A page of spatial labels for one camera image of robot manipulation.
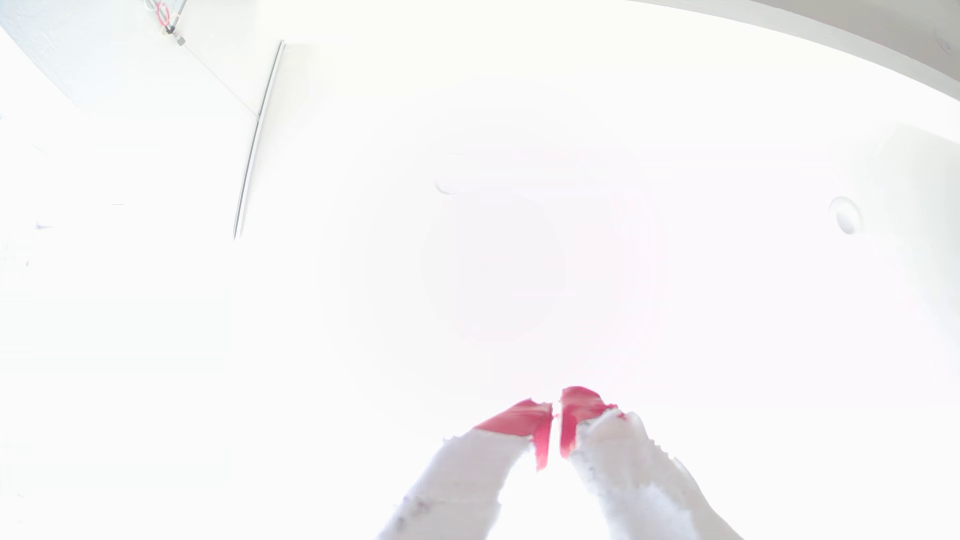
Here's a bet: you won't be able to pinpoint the thin metal rod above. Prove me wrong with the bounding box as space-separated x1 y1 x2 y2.
231 39 288 242

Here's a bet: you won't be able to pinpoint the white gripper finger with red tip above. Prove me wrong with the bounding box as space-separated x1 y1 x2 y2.
378 399 554 540
559 386 744 540

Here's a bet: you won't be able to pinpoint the round white ceiling fixture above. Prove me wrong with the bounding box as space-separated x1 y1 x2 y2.
828 195 864 237

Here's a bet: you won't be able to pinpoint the hanging red and white wires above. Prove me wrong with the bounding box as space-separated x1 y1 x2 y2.
145 0 189 47

